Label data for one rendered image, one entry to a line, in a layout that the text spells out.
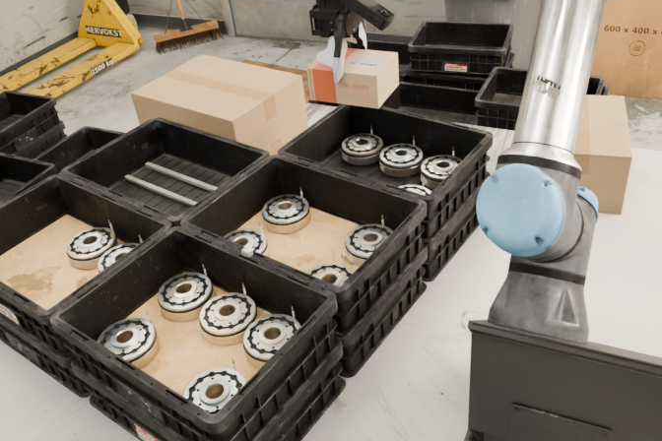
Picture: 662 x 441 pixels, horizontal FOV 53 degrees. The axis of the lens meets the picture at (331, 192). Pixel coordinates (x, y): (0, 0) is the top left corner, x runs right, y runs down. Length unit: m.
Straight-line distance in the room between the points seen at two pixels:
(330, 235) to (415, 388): 0.36
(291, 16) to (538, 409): 3.82
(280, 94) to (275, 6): 2.80
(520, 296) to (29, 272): 0.99
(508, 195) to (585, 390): 0.30
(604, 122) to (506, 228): 0.86
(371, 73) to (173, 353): 0.66
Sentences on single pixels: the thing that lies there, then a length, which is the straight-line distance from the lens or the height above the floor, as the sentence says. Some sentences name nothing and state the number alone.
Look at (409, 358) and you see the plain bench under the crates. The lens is 1.30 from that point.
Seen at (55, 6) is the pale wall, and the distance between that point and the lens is 5.20.
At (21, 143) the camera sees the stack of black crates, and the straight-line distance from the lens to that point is 2.84.
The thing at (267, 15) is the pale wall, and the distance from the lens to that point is 4.69.
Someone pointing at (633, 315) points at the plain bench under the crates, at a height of 0.70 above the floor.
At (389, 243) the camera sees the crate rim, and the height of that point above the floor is 0.93.
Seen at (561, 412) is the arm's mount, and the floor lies 0.84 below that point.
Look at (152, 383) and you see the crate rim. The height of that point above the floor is 0.93.
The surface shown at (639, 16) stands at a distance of 3.77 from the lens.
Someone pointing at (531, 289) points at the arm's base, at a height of 0.98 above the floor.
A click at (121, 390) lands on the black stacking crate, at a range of 1.17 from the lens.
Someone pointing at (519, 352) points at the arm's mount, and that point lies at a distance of 0.99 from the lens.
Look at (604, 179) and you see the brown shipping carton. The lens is 1.64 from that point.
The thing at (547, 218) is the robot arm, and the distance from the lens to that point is 0.90.
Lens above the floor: 1.68
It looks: 34 degrees down
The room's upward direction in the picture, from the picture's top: 7 degrees counter-clockwise
